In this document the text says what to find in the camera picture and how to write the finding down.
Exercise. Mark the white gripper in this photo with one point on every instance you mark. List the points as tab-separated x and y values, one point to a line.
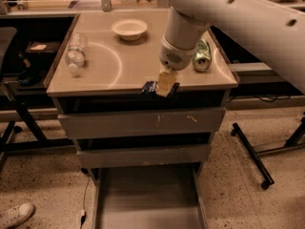
175	56

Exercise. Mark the dark blue snack bar wrapper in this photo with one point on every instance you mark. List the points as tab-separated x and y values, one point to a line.
151	88

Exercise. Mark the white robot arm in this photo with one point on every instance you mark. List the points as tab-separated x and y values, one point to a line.
273	33

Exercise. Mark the top grey drawer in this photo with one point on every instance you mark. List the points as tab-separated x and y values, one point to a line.
140	123

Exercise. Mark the grey drawer cabinet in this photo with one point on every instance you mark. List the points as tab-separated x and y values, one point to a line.
115	72

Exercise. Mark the middle grey drawer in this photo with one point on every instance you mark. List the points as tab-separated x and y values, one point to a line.
147	156

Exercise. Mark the open bottom grey drawer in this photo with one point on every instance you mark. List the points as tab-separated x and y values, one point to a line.
149	197

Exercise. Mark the crushed green soda can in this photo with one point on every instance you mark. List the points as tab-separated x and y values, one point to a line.
202	58

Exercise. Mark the white paper bowl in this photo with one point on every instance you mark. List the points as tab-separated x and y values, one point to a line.
129	29

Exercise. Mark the clear plastic water bottle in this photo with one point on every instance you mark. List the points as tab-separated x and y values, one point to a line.
76	55

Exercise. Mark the black wheeled stand leg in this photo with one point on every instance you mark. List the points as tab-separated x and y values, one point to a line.
268	180

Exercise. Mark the dark box with label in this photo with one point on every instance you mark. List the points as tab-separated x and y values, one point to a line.
43	47

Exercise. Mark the white sneaker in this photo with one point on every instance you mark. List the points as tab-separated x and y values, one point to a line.
16	215

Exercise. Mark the black desk frame leg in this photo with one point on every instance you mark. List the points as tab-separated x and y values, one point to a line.
23	112

